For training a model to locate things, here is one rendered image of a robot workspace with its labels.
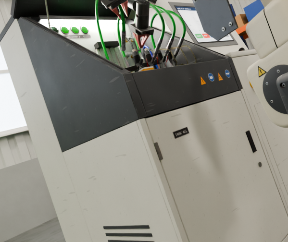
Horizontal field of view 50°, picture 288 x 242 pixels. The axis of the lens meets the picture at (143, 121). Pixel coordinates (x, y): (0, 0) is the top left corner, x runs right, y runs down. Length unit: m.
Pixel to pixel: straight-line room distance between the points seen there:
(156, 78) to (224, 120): 0.39
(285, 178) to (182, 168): 0.71
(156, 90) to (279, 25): 0.54
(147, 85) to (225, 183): 0.49
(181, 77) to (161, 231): 0.57
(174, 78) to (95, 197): 0.59
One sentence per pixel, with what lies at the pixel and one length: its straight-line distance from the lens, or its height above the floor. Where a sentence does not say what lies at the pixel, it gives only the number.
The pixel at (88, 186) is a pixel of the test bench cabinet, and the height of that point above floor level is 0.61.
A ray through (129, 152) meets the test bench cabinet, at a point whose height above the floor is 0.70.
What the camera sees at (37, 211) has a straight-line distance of 5.26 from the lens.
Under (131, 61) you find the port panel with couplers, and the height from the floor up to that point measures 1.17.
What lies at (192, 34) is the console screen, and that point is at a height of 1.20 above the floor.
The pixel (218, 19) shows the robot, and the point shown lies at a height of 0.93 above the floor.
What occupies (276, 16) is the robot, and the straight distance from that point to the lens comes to 0.69.
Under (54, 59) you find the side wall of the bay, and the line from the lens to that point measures 1.38.
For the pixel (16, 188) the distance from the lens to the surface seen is 5.18.
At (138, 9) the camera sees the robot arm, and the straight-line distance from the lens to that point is 1.38.
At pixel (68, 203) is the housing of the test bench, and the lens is 1.59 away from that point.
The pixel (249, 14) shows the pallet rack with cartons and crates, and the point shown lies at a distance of 7.04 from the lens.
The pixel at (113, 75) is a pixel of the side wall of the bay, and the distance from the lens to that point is 1.07.
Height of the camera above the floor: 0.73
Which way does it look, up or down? 3 degrees up
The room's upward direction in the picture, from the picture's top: 20 degrees counter-clockwise
